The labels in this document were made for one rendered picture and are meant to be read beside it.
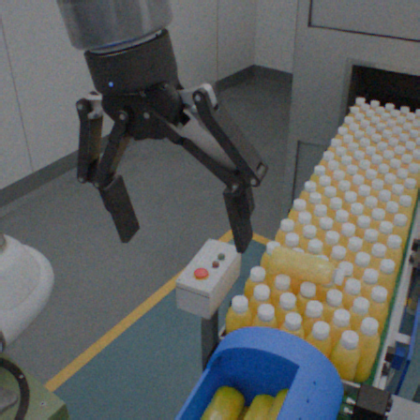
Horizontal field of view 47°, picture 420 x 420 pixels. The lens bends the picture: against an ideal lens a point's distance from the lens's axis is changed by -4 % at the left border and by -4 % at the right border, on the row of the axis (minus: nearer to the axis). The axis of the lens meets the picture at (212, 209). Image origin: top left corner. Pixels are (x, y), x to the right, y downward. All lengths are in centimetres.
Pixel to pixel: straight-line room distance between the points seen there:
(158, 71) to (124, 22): 5
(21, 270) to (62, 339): 166
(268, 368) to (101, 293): 191
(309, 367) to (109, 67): 72
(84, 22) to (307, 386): 75
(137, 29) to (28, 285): 79
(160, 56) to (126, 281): 258
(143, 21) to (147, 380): 218
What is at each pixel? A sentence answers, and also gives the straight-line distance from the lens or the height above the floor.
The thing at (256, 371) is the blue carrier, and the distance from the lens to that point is 113.
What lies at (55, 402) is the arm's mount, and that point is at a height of 106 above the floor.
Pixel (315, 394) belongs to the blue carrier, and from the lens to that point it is 97.
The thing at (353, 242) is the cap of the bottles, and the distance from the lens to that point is 149.
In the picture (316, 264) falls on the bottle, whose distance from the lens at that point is 129.
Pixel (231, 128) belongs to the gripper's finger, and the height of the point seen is 180.
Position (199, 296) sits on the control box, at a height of 107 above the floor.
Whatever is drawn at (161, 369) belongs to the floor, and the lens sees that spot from 251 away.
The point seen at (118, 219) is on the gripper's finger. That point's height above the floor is 167.
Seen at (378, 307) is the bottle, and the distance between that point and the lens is 136.
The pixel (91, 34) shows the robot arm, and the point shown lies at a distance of 41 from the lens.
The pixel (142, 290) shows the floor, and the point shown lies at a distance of 289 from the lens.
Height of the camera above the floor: 198
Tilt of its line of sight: 35 degrees down
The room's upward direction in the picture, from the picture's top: straight up
